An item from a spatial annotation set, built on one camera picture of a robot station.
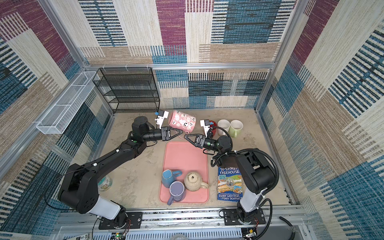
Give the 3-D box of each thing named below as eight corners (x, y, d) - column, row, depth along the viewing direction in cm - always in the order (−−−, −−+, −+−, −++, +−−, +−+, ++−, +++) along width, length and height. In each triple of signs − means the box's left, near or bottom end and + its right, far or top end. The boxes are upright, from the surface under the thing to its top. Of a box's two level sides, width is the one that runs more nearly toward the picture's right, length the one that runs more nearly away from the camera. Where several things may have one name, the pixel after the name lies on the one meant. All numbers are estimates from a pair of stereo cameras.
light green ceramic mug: (225, 134, 107) (227, 125, 99) (231, 126, 111) (234, 117, 104) (235, 140, 104) (238, 131, 96) (241, 132, 108) (245, 123, 101)
